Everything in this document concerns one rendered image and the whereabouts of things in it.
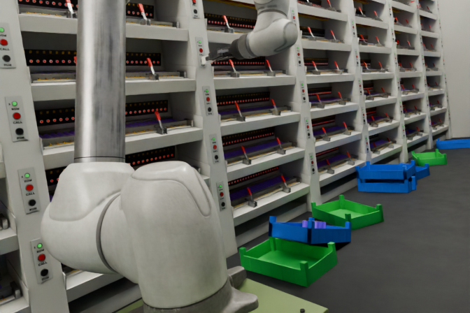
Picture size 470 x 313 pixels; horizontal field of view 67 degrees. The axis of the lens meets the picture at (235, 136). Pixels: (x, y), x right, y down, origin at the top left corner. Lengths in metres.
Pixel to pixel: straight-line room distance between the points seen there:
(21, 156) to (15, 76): 0.22
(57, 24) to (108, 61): 0.47
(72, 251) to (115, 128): 0.24
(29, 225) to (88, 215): 0.47
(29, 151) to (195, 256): 0.69
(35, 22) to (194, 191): 0.80
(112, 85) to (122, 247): 0.33
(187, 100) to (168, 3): 0.41
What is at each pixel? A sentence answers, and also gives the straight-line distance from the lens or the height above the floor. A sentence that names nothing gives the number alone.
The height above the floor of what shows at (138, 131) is 0.58.
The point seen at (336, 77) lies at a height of 0.74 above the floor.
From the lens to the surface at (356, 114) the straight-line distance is 2.60.
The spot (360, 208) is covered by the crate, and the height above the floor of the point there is 0.03.
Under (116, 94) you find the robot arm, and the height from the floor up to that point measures 0.67.
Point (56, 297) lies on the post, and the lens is 1.24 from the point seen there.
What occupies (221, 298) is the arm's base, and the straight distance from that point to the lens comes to 0.65.
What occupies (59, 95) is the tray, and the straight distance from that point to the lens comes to 1.20.
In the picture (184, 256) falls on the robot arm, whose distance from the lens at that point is 0.59.
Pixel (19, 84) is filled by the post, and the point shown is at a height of 0.76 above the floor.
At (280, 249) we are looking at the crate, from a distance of 1.57.
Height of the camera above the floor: 0.59
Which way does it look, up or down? 3 degrees down
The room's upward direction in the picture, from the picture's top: 8 degrees counter-clockwise
